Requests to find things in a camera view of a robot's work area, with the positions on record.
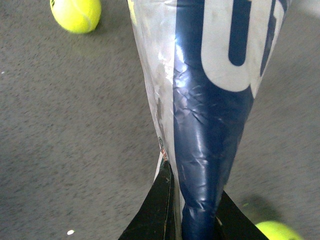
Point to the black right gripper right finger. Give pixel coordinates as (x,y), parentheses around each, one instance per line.
(232,224)

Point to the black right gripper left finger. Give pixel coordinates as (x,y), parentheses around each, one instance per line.
(155,219)

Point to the Wilson tennis ball can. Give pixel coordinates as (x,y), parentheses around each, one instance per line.
(203,62)

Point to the middle tennis ball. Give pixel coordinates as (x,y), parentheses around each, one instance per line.
(77,16)

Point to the Wilson 3 tennis ball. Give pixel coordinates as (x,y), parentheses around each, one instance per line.
(275,230)

